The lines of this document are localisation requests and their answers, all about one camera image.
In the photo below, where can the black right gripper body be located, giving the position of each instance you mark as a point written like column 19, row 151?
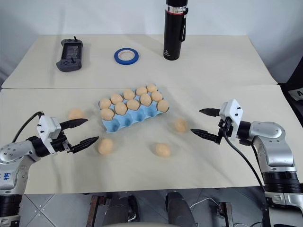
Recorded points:
column 225, row 128

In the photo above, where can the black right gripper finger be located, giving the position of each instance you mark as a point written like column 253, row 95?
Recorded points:
column 211, row 111
column 206, row 134

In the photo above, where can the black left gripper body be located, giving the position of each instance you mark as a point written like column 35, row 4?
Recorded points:
column 61, row 144

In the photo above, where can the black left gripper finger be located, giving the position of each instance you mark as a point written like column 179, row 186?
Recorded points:
column 85, row 143
column 74, row 123

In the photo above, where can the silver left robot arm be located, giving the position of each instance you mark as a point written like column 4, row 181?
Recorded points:
column 14, row 152

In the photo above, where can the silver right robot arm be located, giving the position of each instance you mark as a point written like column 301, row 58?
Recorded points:
column 272, row 142

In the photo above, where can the blue egg carton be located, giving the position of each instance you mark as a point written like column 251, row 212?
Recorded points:
column 129, row 120

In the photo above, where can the beige egg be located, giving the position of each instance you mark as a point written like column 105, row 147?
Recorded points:
column 146, row 99
column 133, row 104
column 116, row 98
column 163, row 149
column 129, row 94
column 181, row 124
column 156, row 96
column 107, row 114
column 121, row 108
column 141, row 90
column 105, row 146
column 105, row 103
column 163, row 105
column 75, row 114
column 152, row 88

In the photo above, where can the beige table cloth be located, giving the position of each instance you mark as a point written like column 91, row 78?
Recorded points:
column 213, row 61
column 142, row 170

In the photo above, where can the grey handheld controller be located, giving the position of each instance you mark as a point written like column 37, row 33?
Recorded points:
column 69, row 55

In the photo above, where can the black box with white label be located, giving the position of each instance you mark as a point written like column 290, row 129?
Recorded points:
column 292, row 106

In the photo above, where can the dark rounded shape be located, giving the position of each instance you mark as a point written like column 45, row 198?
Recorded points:
column 123, row 206
column 177, row 206

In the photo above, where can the blue tape roll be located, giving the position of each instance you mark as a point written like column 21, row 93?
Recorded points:
column 118, row 58

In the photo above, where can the black thermos bottle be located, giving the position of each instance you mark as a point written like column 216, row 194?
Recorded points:
column 174, row 35

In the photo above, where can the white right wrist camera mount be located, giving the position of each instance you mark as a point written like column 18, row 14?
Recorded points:
column 233, row 111

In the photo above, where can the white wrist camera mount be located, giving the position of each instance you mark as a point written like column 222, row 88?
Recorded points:
column 48, row 127
column 233, row 111

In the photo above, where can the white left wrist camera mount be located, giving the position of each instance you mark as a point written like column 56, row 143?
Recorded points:
column 48, row 127

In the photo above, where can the rusty metal bracket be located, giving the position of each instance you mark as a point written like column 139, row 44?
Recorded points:
column 96, row 210
column 226, row 214

